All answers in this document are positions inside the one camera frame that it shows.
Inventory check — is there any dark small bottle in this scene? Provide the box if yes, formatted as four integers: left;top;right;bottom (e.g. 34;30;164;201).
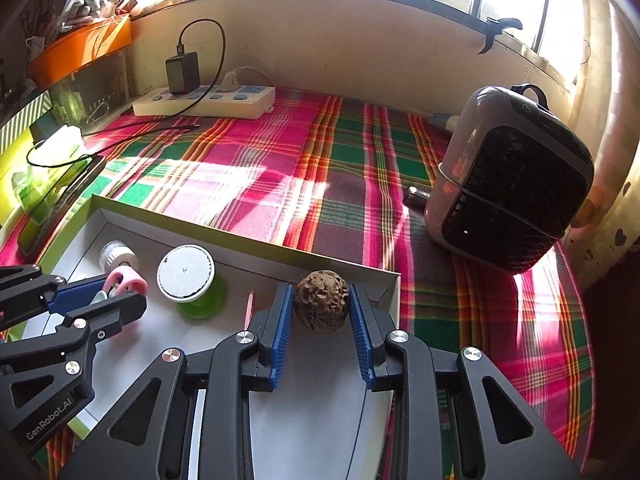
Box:
402;185;432;214

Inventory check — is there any small white ribbed jar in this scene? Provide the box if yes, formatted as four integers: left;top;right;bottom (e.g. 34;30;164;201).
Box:
99;240;139;273

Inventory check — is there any black charger adapter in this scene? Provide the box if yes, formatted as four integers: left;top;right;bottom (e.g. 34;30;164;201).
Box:
165;52;201;94

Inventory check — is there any small grey black heater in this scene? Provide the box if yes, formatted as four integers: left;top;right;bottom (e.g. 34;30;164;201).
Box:
424;84;594;274

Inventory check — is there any black smartphone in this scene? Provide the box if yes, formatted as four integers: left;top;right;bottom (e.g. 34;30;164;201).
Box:
17;155;106;261

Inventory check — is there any pink clip green pad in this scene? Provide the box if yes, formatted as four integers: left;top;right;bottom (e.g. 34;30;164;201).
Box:
92;264;149;304

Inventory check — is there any green spool white top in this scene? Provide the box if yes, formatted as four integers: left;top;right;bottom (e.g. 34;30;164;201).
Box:
156;244;227;320

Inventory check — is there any green white shallow box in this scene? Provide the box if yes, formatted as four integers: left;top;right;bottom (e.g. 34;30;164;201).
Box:
40;196;399;479

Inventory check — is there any green striped white box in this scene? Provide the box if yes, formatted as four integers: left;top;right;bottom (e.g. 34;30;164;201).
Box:
0;91;52;152

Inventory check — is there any white power strip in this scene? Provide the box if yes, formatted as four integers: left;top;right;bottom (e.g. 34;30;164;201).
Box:
132;86;276;119

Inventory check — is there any brown carved walnut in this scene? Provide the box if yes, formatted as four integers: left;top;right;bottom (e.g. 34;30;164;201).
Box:
294;270;349;334

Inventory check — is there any orange tray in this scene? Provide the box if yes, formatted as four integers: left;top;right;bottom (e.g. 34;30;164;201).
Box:
28;14;132;90

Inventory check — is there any black charger cable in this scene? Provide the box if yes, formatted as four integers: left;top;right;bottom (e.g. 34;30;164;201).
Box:
25;17;228;169

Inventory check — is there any black window hook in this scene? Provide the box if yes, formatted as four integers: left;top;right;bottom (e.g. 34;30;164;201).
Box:
478;18;523;55

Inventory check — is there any plaid red green cloth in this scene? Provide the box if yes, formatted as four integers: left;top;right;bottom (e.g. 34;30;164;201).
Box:
0;86;599;480

